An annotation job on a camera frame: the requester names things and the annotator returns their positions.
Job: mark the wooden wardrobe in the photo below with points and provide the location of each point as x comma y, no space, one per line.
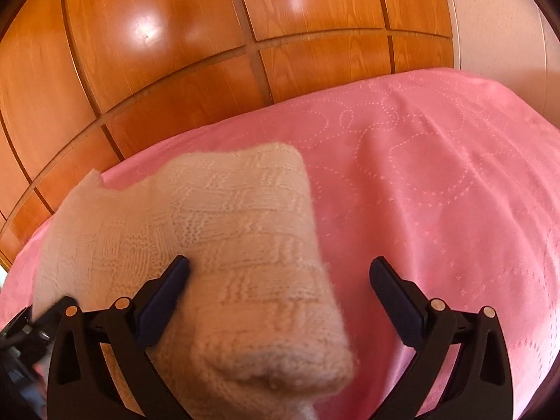
175,52

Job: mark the white knitted sweater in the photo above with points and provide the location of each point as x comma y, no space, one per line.
240,249

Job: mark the pink bedspread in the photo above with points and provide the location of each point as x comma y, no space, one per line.
415,183

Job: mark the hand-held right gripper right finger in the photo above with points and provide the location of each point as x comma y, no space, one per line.
387,282

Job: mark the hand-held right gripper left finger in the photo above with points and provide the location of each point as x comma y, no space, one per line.
170,284

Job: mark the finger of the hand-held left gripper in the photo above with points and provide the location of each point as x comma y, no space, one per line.
52,310

